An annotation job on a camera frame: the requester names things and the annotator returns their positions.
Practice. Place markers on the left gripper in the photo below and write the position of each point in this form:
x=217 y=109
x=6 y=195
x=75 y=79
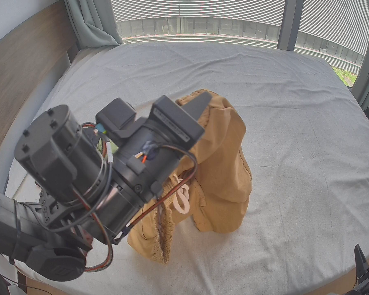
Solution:
x=172 y=124

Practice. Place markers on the tan shorts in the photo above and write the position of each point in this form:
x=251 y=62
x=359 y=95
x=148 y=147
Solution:
x=224 y=164

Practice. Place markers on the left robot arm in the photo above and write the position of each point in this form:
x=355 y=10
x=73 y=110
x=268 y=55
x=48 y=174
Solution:
x=49 y=152

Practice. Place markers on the bed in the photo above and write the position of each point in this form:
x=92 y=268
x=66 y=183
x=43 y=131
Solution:
x=264 y=103

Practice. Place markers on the window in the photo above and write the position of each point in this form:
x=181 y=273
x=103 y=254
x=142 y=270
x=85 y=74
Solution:
x=287 y=17

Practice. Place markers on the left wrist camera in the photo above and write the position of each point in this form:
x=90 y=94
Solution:
x=116 y=115

